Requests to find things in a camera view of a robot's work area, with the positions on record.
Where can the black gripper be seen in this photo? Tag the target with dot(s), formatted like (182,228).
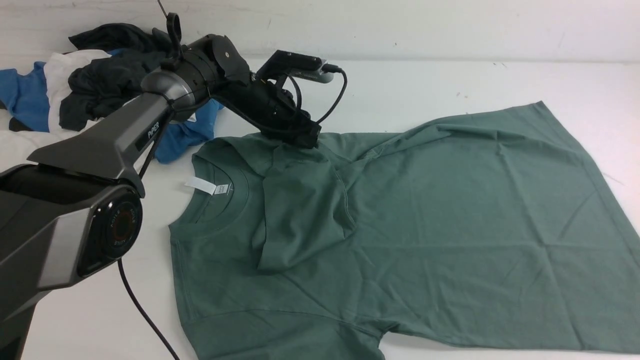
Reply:
(272,110)

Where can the green long-sleeve top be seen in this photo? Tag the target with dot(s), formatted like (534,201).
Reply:
(494,229)

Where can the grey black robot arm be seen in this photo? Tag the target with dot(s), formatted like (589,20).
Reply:
(75,207)

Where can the dark grey garment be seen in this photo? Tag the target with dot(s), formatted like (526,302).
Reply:
(112,36)

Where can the blue garment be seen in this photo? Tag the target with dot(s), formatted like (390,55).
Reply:
(185,135)

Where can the white garment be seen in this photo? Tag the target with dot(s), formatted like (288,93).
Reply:
(80,93)

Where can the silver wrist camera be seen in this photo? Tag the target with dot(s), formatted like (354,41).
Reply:
(306,67)

